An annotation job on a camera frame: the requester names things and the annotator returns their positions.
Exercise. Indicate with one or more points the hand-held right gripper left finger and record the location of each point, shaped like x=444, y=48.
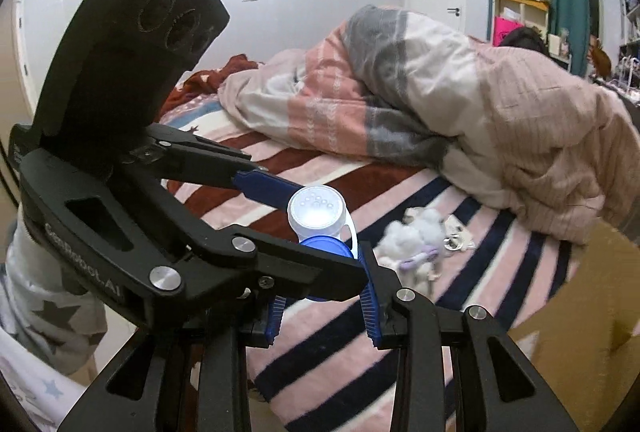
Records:
x=274, y=319

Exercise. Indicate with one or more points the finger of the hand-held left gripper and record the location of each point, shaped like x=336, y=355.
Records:
x=280, y=267
x=265, y=184

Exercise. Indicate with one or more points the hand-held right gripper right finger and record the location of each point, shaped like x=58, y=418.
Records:
x=369, y=312

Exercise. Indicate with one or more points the white blue contact lens case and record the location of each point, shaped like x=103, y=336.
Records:
x=315, y=212

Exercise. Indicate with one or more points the white bunny plush toy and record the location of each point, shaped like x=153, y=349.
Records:
x=410, y=232

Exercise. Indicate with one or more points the brown cardboard box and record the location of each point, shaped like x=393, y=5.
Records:
x=590, y=337

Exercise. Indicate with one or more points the person's left forearm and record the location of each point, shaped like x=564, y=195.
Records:
x=55, y=307

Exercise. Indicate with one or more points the striped fleece blanket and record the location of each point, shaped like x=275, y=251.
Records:
x=350, y=177

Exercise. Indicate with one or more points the dark red cloth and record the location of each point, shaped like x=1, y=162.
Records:
x=210, y=80

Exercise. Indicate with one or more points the pink grey patchwork duvet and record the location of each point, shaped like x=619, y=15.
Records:
x=450, y=87

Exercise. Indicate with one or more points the person's star-print clothing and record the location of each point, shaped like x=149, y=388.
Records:
x=30, y=387

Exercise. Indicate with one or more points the pink shopping bag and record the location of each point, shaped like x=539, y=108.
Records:
x=505, y=30

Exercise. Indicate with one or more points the black bag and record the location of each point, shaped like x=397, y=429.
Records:
x=525, y=40

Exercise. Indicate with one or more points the yellow wooden shelf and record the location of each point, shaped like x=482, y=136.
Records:
x=520, y=0

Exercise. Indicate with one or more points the brown animal figure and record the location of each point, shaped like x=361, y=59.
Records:
x=601, y=60

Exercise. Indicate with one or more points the cluttered dark bookshelf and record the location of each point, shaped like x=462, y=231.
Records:
x=632, y=12

